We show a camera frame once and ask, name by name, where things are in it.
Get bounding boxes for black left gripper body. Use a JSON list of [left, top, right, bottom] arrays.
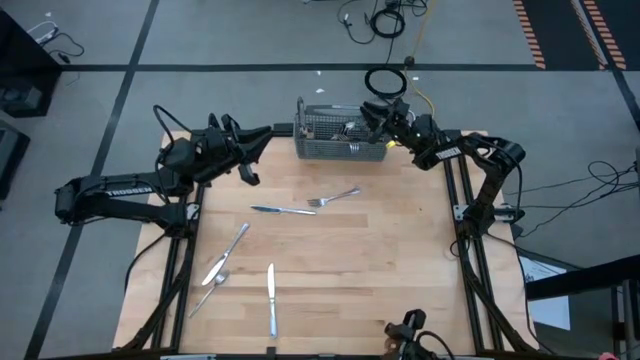
[[193, 126, 261, 187]]

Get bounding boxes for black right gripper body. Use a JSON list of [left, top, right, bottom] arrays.
[[383, 98, 440, 150]]

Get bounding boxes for silver table knife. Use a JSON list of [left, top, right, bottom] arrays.
[[249, 204, 318, 217], [266, 262, 278, 340], [201, 222, 251, 287], [296, 96, 307, 139]]

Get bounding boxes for grey mesh cutlery basket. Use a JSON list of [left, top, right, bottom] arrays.
[[293, 103, 390, 162]]

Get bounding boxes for black mat orange stripes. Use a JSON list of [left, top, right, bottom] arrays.
[[510, 0, 640, 72]]

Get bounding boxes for black cabinet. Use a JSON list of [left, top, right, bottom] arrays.
[[0, 8, 62, 119]]

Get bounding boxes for black box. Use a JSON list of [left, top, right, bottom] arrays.
[[0, 119, 31, 201]]

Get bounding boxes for black desk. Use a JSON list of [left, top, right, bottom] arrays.
[[524, 253, 640, 360]]

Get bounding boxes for white paper sheet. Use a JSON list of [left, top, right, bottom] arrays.
[[518, 255, 572, 332]]

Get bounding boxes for coiled black cable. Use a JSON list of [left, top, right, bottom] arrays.
[[366, 7, 405, 40], [363, 65, 409, 101]]

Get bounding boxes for yellow cable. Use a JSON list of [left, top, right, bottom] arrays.
[[402, 0, 437, 117]]

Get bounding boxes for black device with cable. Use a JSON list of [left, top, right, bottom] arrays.
[[383, 308, 455, 360]]

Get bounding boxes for white cable device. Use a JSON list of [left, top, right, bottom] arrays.
[[26, 19, 60, 45]]

